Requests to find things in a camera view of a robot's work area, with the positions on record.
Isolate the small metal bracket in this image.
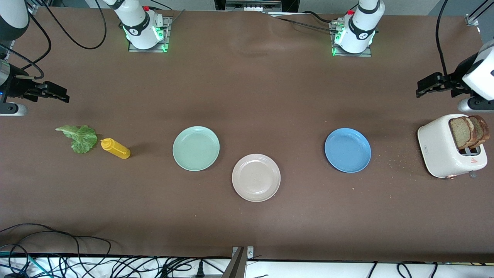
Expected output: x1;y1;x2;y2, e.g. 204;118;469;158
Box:
232;246;255;260

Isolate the thick black braided cable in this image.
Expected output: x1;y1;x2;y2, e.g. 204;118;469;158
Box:
276;16;340;35

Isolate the blue plate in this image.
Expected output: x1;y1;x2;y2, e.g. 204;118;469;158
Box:
324;128;372;173

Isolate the mint green plate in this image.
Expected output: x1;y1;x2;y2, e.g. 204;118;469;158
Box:
172;126;220;172

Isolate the brown bread slice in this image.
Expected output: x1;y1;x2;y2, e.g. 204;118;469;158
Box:
449;116;473;150
469;115;491;149

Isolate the green lettuce leaf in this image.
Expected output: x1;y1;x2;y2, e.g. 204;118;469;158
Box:
55;124;98;154

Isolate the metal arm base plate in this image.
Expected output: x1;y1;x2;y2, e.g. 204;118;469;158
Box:
128;17;172;53
330;21;373;58

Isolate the thin black cable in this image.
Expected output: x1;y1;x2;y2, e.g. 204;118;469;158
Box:
149;0;174;11

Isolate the grey cable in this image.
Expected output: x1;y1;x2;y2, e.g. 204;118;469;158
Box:
166;8;186;31

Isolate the teal cable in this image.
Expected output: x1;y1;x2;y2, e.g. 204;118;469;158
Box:
0;251;52;278

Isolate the yellow squeeze bottle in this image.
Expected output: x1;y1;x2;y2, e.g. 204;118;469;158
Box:
100;138;131;160

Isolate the beige plate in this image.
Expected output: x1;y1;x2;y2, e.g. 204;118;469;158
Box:
232;153;281;203

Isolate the brown table cover sheet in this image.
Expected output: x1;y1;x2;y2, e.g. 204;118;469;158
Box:
0;7;494;264

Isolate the aluminium frame profile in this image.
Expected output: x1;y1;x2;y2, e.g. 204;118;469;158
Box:
23;0;52;16

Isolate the dark object behind table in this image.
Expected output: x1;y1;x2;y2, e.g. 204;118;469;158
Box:
214;0;299;13

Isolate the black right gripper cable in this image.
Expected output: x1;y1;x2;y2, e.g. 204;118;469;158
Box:
0;14;52;80

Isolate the white toaster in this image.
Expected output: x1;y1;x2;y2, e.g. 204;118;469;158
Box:
417;114;488;180

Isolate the grey aluminium post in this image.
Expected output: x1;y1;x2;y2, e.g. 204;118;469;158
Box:
222;247;247;278

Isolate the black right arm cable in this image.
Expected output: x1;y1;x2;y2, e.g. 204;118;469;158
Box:
39;0;107;50

